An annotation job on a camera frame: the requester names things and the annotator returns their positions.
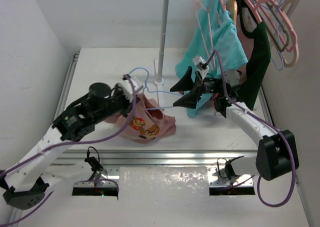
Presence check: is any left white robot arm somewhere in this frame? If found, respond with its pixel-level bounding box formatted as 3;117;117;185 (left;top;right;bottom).
0;78;143;210

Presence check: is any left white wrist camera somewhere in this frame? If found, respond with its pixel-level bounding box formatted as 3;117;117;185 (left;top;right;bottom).
117;74;144;103

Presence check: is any wooden hanger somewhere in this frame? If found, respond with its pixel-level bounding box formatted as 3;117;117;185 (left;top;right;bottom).
226;0;238;25

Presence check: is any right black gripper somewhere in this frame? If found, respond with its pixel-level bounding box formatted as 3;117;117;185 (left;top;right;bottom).
171;67;225;110

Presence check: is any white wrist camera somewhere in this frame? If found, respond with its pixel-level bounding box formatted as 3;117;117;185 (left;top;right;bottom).
192;55;209;80
117;74;144;103

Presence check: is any coral red garment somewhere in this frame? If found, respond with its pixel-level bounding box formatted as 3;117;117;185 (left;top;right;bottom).
210;93;219;107

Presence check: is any purple cable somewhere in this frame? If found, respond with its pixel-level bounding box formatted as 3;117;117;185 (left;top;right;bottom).
0;74;138;225
206;49;297;208

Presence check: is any pink printed t shirt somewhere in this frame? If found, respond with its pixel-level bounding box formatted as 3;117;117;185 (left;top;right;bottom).
119;93;176;144

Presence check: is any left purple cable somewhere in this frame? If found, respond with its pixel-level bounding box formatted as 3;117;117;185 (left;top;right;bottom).
0;74;138;225

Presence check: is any beige plastic hanger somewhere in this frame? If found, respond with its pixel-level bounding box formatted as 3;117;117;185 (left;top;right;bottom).
254;0;305;68

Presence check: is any pink wire hanger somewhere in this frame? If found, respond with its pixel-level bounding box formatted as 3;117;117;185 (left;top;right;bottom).
192;0;219;58

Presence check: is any white foam sheet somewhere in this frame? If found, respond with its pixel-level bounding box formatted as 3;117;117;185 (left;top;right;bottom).
119;166;209;200

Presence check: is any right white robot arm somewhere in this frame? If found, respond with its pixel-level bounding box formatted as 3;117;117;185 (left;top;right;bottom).
170;67;299;181

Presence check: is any white clothes rack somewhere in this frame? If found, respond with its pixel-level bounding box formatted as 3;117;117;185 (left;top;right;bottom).
152;0;301;112

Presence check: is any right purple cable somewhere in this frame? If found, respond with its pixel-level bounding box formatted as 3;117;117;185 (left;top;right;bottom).
206;49;297;208

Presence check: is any grey plastic hanger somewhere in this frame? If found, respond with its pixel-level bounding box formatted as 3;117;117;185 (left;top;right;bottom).
259;0;290;53

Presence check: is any aluminium rail frame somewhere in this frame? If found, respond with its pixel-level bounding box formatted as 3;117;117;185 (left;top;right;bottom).
7;50;298;227

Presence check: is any teal t shirt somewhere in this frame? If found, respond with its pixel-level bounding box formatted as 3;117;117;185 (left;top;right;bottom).
175;0;249;119

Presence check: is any dark green pink shirt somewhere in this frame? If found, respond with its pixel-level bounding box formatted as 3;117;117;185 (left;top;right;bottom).
236;0;271;110

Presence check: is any pink plastic hanger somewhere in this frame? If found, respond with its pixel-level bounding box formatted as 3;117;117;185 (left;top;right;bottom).
252;0;299;55

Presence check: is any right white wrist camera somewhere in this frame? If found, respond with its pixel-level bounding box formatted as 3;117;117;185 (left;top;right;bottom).
192;55;209;80

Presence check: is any blue wire hanger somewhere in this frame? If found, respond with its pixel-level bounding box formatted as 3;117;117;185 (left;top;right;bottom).
271;0;296;71
128;67;183;110

